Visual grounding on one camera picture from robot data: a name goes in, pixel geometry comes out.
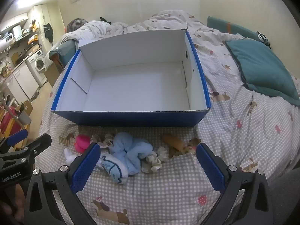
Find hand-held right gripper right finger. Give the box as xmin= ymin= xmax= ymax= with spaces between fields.
xmin=196 ymin=143 xmax=275 ymax=225

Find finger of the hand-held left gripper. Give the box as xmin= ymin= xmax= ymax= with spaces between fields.
xmin=22 ymin=133 xmax=52 ymax=156
xmin=0 ymin=130 xmax=29 ymax=151

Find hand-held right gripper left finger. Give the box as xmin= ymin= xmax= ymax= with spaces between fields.
xmin=23 ymin=142 xmax=101 ymax=225

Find pink sock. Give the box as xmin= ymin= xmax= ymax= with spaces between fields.
xmin=75 ymin=135 xmax=91 ymax=154

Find white sock with blue print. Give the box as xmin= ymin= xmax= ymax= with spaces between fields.
xmin=64 ymin=148 xmax=129 ymax=186

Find tan sock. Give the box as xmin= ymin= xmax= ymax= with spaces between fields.
xmin=162 ymin=135 xmax=188 ymax=158

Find cream scrunchie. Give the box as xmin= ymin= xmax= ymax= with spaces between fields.
xmin=141 ymin=146 xmax=170 ymax=174

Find blue cardboard box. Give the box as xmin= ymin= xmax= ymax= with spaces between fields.
xmin=51 ymin=21 xmax=212 ymax=127

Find red bag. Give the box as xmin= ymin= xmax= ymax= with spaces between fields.
xmin=0 ymin=112 xmax=21 ymax=137

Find grey bin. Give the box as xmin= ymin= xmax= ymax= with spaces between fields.
xmin=18 ymin=109 xmax=32 ymax=125

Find wooden rack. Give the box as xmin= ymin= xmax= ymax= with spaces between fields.
xmin=0 ymin=94 xmax=30 ymax=150

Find brown patterned scrunchie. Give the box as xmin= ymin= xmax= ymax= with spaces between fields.
xmin=91 ymin=133 xmax=115 ymax=149

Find printed checkered blanket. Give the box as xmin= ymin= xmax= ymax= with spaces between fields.
xmin=39 ymin=10 xmax=300 ymax=225

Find white kitchen cabinets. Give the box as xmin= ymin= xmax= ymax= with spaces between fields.
xmin=5 ymin=62 xmax=39 ymax=102

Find brown cardboard box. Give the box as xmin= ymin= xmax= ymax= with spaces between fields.
xmin=44 ymin=62 xmax=63 ymax=88

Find white washing machine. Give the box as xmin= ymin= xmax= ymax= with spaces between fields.
xmin=25 ymin=49 xmax=47 ymax=87

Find teal cushion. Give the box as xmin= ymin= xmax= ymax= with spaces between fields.
xmin=49 ymin=40 xmax=79 ymax=72

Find dark hanging clothes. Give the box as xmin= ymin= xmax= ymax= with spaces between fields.
xmin=43 ymin=23 xmax=55 ymax=43

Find grey plush cushion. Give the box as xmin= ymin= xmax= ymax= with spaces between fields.
xmin=67 ymin=18 xmax=88 ymax=33

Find black and white cloth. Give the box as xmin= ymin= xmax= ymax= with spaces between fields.
xmin=256 ymin=31 xmax=272 ymax=50

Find teal pillow with orange stripe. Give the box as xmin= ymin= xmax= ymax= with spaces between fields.
xmin=207 ymin=16 xmax=260 ymax=40

